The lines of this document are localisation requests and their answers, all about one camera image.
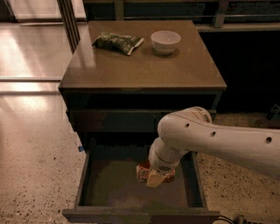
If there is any blue tape piece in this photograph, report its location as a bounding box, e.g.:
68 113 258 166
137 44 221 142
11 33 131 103
78 145 84 152

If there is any green chip bag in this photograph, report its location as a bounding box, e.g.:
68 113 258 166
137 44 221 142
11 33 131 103
92 32 144 56

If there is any black cable on floor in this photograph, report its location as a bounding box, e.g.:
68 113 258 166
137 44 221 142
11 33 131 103
217 214 265 224

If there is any white ceramic bowl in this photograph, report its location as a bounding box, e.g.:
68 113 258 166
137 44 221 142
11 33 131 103
150 31 181 55

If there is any closed dark top drawer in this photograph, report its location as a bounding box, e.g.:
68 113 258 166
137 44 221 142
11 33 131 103
66 109 170 133

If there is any open dark middle drawer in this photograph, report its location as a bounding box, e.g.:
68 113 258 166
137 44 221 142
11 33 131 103
62 146 220 224

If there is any dark wooden drawer cabinet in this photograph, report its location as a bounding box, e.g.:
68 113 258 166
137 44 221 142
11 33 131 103
59 20 227 151

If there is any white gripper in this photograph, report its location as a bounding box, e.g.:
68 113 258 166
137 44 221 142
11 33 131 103
146 159 175 188

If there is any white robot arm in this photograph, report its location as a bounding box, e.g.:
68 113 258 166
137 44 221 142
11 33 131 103
147 107 280 187

